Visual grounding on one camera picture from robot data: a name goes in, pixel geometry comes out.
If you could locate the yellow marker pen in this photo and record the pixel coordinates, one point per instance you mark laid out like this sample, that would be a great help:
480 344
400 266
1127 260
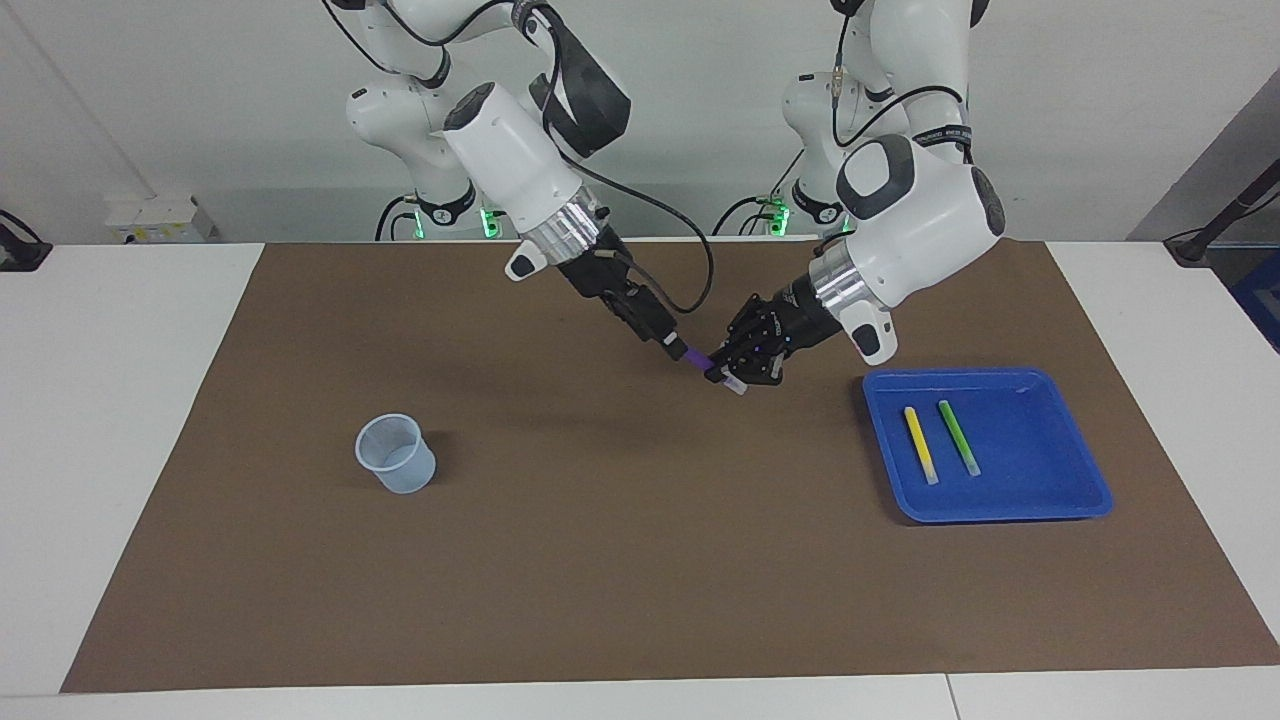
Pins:
919 440

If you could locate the black stand pole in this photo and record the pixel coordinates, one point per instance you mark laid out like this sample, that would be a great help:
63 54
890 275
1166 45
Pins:
1235 205

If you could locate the white wall socket box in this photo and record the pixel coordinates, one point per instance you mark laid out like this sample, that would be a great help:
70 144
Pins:
160 220

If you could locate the green marker pen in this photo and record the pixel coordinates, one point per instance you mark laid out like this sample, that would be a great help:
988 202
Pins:
958 435

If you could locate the clear plastic cup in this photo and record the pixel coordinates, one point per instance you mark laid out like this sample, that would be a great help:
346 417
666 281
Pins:
398 470

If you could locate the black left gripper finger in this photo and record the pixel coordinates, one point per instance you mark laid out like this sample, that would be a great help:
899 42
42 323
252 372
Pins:
752 373
742 322

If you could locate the brown table mat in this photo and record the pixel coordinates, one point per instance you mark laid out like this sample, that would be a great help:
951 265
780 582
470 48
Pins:
640 520

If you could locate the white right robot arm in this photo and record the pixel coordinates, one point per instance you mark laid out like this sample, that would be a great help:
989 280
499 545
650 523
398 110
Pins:
510 150

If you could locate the black clamp mount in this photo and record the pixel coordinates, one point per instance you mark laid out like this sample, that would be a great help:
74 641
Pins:
20 252

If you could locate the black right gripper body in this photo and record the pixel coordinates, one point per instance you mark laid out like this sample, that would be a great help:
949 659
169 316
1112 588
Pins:
600 270

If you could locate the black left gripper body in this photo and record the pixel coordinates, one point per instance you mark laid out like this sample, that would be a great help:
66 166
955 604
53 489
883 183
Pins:
790 325

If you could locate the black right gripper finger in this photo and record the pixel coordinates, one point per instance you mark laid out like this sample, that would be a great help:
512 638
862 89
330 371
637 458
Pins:
668 330
655 338

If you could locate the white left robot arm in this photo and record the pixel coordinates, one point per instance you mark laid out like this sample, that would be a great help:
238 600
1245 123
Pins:
920 210

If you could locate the blue crate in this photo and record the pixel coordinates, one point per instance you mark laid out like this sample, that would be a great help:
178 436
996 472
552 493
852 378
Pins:
1262 300

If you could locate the purple marker pen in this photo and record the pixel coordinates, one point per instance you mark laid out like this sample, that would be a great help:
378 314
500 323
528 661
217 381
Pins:
700 358

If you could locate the blue plastic tray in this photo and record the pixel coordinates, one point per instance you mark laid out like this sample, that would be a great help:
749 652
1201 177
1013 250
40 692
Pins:
1030 460

